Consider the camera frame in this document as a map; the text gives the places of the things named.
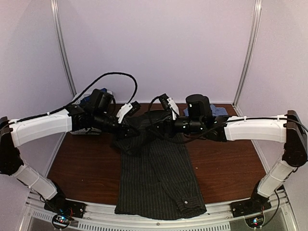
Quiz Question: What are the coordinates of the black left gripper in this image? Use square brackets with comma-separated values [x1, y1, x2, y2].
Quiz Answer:
[92, 111, 140, 142]

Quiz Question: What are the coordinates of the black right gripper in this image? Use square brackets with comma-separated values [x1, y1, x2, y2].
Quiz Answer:
[146, 112, 204, 141]

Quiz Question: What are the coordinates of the black pinstriped long sleeve shirt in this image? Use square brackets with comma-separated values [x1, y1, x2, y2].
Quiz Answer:
[112, 110, 207, 220]

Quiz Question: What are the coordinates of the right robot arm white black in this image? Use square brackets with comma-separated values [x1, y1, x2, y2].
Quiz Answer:
[150, 110, 308, 213]

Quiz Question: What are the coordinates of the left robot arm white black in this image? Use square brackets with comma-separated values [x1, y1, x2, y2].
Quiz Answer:
[0, 105, 139, 214]

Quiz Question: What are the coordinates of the white plastic laundry basket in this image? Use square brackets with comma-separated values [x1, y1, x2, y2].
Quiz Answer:
[70, 94, 102, 135]

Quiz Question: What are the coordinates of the dark blue plaid shirt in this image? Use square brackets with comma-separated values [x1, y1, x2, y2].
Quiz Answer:
[78, 88, 112, 104]

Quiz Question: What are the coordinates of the light blue checked folded shirt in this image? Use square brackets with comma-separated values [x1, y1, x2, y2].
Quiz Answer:
[183, 103, 228, 117]

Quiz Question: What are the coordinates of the left round controller board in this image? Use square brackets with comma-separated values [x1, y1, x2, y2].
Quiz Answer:
[51, 214, 74, 229]

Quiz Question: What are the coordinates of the round controller board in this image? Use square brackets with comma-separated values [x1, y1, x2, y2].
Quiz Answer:
[51, 214, 74, 229]
[245, 215, 265, 229]

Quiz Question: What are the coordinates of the right round controller board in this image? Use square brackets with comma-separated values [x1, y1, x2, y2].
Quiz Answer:
[245, 215, 265, 229]

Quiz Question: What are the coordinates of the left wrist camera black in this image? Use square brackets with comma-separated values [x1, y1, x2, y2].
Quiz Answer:
[90, 88, 141, 123]

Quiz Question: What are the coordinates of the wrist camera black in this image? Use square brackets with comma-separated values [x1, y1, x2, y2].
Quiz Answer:
[90, 88, 141, 123]
[159, 93, 213, 121]

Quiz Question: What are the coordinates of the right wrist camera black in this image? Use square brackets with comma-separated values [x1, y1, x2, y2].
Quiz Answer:
[159, 93, 213, 121]

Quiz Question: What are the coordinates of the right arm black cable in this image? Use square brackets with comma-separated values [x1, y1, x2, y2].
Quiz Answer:
[146, 95, 169, 135]

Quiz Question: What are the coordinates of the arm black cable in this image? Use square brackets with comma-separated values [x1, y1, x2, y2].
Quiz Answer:
[146, 95, 169, 135]
[62, 72, 139, 109]

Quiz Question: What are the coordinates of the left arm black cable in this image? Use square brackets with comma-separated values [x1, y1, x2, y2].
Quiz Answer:
[62, 72, 139, 109]

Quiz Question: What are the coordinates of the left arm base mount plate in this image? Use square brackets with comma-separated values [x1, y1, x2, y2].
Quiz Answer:
[44, 199, 86, 218]

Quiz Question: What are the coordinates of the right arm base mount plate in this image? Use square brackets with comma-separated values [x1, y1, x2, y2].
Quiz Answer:
[230, 198, 272, 218]

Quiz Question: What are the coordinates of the left aluminium frame post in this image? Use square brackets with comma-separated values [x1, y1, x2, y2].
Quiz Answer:
[50, 0, 77, 97]

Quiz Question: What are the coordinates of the aluminium frame post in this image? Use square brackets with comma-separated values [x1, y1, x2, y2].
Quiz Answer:
[232, 0, 262, 108]
[50, 0, 77, 97]

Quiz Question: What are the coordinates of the right aluminium frame post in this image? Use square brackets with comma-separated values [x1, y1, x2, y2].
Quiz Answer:
[232, 0, 262, 108]

